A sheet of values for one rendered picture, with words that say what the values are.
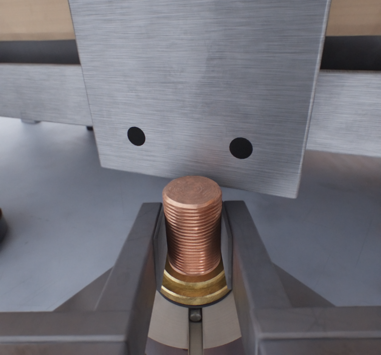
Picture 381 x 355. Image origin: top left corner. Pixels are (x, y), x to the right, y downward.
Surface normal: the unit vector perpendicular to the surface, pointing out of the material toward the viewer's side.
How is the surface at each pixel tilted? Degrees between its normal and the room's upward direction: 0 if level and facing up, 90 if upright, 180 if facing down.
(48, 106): 90
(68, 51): 90
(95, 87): 90
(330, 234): 180
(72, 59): 90
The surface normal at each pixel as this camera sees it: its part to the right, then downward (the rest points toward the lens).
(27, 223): -0.03, -0.89
